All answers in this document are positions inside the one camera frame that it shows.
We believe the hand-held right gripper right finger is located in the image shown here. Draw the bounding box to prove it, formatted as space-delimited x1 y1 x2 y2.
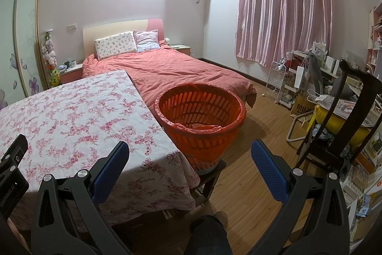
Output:
251 140 350 255

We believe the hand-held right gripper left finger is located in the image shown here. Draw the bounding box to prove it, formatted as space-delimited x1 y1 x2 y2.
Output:
30 141 130 255

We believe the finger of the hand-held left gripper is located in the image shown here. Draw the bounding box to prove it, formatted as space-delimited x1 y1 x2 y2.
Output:
0 134 29 175

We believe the dark wooden stool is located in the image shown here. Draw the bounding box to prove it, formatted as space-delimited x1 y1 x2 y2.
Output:
163 160 227 218

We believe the floral tablecloth table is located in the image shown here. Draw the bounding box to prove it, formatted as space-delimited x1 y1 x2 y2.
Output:
0 70 201 224

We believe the brown paper bag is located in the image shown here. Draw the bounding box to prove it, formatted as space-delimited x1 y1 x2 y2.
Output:
291 92 317 121

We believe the white trolley cart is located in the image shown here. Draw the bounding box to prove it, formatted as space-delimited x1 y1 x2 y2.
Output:
282 52 309 109

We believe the yellow cushion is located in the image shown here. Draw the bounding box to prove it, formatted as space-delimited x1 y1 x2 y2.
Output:
315 106 373 139

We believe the person's leg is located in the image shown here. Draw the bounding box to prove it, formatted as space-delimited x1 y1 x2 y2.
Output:
185 211 233 255

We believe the pink and white nightstand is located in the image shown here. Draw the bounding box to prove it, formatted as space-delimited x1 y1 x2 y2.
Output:
170 44 192 57
59 64 84 85

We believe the plush toy stack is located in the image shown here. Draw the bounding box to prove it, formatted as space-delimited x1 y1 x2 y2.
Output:
41 31 60 88

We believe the glass wardrobe with purple flowers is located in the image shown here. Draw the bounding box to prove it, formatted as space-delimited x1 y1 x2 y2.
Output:
0 0 42 110

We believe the bed with salmon duvet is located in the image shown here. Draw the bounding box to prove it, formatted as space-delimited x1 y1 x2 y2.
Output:
82 44 257 108

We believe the white floral pillow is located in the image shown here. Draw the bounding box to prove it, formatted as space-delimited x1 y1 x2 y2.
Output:
95 31 138 61

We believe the dark wooden chair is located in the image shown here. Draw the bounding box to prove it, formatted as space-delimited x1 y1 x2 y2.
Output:
294 59 382 175

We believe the pink striped pillow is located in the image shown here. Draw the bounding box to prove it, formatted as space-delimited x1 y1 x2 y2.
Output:
133 29 160 52

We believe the cream and pink headboard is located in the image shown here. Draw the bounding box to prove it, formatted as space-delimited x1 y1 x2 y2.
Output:
83 19 164 60

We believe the pink striped curtain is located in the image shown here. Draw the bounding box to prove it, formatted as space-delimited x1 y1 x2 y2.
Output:
235 0 332 67

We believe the pink and white bookshelf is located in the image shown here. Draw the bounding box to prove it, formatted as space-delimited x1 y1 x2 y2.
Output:
366 2 382 70

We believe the white wire rack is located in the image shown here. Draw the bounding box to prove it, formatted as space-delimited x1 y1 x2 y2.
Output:
263 61 288 102

